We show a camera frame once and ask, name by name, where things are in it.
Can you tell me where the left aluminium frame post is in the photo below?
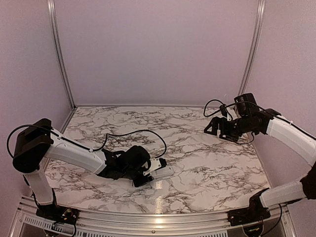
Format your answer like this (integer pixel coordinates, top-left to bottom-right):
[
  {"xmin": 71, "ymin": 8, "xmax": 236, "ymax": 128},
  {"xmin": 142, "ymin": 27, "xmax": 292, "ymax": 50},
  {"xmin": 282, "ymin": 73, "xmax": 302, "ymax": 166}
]
[{"xmin": 47, "ymin": 0, "xmax": 76, "ymax": 110}]

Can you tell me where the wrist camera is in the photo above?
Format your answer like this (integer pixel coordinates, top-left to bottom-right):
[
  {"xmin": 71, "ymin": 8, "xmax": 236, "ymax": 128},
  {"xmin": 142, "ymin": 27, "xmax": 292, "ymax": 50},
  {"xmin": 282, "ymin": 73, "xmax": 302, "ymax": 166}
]
[
  {"xmin": 220, "ymin": 104, "xmax": 237, "ymax": 120},
  {"xmin": 149, "ymin": 158, "xmax": 167, "ymax": 171}
]

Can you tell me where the white remote control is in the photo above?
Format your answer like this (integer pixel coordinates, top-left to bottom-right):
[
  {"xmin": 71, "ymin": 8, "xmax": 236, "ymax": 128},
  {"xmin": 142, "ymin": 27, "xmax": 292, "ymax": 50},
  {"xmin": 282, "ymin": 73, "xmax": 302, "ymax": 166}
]
[{"xmin": 151, "ymin": 166, "xmax": 174, "ymax": 179}]

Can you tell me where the right black camera cable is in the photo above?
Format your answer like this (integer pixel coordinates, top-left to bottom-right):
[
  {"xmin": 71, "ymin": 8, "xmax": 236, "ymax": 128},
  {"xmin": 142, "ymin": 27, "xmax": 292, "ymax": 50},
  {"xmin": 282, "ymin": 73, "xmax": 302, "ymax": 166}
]
[{"xmin": 203, "ymin": 99, "xmax": 237, "ymax": 118}]

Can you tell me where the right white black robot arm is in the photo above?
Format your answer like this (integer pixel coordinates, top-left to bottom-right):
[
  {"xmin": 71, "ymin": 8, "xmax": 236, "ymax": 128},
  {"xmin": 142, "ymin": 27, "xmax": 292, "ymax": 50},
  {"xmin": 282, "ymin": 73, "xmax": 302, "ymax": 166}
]
[{"xmin": 204, "ymin": 93, "xmax": 316, "ymax": 221}]

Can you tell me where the black camera cable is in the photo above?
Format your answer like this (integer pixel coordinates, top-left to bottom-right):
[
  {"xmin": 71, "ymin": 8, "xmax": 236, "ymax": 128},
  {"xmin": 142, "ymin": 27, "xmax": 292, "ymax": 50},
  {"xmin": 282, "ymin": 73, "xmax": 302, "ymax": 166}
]
[
  {"xmin": 93, "ymin": 130, "xmax": 167, "ymax": 161},
  {"xmin": 203, "ymin": 99, "xmax": 237, "ymax": 118}
]

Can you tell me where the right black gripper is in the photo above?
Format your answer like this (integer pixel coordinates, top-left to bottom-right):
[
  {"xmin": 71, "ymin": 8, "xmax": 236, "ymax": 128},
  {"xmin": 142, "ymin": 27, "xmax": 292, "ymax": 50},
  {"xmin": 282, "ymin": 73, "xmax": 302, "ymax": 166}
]
[{"xmin": 204, "ymin": 115, "xmax": 256, "ymax": 142}]

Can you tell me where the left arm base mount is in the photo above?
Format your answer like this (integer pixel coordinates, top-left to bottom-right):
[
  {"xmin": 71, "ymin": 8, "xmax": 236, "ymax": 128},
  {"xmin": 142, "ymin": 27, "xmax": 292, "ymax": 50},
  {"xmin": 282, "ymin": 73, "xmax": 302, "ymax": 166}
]
[{"xmin": 36, "ymin": 206, "xmax": 79, "ymax": 225}]

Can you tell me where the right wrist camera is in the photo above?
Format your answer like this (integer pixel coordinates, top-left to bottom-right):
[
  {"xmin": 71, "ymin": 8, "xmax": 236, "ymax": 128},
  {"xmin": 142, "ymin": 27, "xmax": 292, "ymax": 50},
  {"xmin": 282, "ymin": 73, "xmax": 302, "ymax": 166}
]
[{"xmin": 220, "ymin": 104, "xmax": 237, "ymax": 120}]

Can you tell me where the front aluminium frame rail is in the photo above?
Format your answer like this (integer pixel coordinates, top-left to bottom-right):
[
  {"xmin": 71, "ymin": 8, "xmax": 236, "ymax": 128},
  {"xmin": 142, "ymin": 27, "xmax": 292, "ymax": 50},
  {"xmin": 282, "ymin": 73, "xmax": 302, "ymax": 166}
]
[{"xmin": 14, "ymin": 195, "xmax": 297, "ymax": 237}]

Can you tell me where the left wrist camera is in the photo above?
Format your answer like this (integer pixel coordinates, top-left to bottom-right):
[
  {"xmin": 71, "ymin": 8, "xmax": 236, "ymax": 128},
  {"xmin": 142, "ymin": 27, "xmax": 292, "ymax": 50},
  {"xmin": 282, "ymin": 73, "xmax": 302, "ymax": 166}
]
[{"xmin": 149, "ymin": 158, "xmax": 167, "ymax": 171}]

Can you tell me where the aluminium frame post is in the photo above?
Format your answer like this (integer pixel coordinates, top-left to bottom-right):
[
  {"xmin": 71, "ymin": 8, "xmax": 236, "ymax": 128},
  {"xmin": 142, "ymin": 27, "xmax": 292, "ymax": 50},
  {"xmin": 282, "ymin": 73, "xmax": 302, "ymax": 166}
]
[
  {"xmin": 47, "ymin": 0, "xmax": 76, "ymax": 110},
  {"xmin": 238, "ymin": 0, "xmax": 266, "ymax": 95}
]

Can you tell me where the left black camera cable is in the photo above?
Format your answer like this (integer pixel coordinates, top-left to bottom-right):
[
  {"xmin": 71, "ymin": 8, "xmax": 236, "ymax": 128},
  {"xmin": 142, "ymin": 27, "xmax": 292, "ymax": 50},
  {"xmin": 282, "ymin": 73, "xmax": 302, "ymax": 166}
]
[{"xmin": 93, "ymin": 130, "xmax": 167, "ymax": 161}]

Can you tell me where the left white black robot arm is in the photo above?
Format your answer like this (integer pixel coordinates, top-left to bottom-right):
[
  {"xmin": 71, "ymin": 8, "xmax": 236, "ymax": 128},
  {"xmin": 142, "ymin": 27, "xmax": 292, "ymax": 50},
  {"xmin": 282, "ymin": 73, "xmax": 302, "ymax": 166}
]
[{"xmin": 13, "ymin": 118, "xmax": 160, "ymax": 220}]

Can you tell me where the right aluminium frame post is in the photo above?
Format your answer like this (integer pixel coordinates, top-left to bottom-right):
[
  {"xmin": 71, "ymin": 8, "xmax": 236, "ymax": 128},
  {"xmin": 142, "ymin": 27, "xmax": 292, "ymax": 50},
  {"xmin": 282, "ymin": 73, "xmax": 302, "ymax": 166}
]
[{"xmin": 238, "ymin": 0, "xmax": 266, "ymax": 95}]

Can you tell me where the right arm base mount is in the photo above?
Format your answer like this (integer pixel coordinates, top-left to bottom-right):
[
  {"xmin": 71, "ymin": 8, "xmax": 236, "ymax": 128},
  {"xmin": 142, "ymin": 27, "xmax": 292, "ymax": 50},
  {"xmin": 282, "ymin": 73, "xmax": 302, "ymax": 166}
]
[{"xmin": 228, "ymin": 207, "xmax": 271, "ymax": 226}]

